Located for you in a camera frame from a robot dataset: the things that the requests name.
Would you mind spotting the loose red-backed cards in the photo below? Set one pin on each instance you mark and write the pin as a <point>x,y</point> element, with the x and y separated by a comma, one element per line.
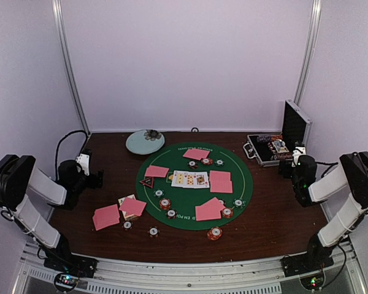
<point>133,206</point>

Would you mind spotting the red-backed cards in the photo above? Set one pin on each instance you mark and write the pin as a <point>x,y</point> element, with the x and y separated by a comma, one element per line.
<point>220,182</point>
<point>196,154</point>
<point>210,210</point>
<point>133,206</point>
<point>156,171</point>

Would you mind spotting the small red chip stack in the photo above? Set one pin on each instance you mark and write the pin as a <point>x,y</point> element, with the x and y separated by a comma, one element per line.
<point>207,161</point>

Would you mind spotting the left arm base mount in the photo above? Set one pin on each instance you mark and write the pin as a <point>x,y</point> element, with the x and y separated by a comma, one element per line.
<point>61,258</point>

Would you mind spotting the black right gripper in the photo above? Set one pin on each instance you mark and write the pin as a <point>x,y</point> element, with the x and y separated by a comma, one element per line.
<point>286,163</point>

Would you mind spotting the face-up community card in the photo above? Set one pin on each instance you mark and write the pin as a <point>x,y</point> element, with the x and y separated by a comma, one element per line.
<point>178,179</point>
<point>190,180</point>
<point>201,180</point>

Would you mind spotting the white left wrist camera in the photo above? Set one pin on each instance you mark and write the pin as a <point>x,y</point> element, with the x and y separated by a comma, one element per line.
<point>83,159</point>

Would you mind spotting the left aluminium frame post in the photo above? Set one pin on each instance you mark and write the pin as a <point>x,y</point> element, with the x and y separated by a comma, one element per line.
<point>59,21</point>

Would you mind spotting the right aluminium frame post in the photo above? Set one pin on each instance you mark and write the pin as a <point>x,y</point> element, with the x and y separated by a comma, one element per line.
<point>312,36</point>

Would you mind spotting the brown poker chip stack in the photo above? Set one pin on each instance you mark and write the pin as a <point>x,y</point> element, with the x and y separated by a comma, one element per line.
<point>153,232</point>

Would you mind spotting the red poker chip stack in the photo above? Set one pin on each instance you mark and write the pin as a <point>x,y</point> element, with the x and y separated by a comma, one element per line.
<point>214,233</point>

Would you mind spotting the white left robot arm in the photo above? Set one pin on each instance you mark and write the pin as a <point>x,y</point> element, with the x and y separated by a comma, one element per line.
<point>19,175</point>

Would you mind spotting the single brown chip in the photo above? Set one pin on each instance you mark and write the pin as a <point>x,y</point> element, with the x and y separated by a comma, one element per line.
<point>127,225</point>

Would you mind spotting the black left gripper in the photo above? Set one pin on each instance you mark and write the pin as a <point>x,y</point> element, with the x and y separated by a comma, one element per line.
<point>92,184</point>

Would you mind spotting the aluminium poker case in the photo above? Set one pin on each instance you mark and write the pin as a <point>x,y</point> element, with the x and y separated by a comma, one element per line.
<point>269,148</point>

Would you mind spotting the black triangular dealer button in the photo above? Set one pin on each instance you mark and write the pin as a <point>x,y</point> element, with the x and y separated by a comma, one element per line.
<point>148,182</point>

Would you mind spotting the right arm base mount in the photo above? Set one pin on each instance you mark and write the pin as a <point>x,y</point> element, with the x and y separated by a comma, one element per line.
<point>305,263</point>

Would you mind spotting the red chips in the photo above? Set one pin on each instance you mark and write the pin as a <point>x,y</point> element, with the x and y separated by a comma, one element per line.
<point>165,204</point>
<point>227,213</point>

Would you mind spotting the light blue flower plate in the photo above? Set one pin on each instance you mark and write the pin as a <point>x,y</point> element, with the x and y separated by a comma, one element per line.
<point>145,142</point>

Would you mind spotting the playing card box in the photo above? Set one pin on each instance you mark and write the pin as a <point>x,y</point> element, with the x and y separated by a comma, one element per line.
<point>126,215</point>

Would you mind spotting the aluminium front rail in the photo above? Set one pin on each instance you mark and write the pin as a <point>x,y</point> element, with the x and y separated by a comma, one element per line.
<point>119,276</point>

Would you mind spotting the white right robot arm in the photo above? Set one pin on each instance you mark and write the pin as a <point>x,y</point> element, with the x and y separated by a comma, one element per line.
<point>291,230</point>

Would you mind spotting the aluminium frame post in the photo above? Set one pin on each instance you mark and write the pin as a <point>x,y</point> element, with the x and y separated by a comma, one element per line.
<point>59,21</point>
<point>312,36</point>

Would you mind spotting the round green poker mat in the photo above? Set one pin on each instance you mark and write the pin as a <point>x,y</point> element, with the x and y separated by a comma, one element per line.
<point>184,200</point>

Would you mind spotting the brown chips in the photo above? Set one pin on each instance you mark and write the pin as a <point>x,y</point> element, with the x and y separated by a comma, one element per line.
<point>222,202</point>
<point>171,214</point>
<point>193,164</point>

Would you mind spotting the red-backed playing card deck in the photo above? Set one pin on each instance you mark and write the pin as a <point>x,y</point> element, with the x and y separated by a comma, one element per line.
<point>105,217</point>

